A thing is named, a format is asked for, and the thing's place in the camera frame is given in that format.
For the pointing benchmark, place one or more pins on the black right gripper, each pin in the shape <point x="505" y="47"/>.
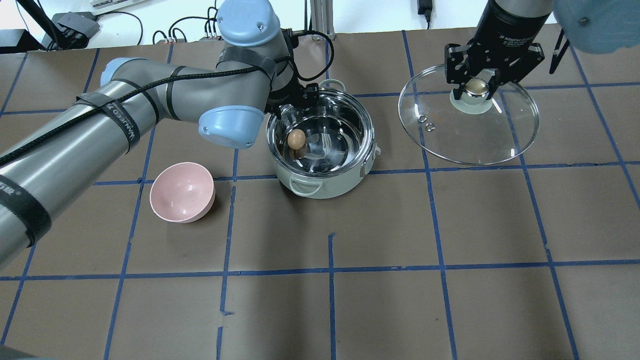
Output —
<point x="504" y="31"/>

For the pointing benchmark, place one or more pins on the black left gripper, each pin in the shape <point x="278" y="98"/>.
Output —
<point x="284" y="96"/>

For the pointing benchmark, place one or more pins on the brown egg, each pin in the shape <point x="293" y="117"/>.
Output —
<point x="296" y="139"/>

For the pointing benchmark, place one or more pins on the glass pot lid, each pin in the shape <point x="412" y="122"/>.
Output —
<point x="464" y="124"/>

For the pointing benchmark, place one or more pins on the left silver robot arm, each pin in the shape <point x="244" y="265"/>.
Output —
<point x="254" y="75"/>

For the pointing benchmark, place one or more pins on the pink bowl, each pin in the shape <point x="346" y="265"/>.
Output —
<point x="182" y="193"/>

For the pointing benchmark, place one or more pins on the aluminium frame post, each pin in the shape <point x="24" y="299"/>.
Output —
<point x="319" y="17"/>

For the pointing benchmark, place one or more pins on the black camera stand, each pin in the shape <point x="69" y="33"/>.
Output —
<point x="67" y="31"/>

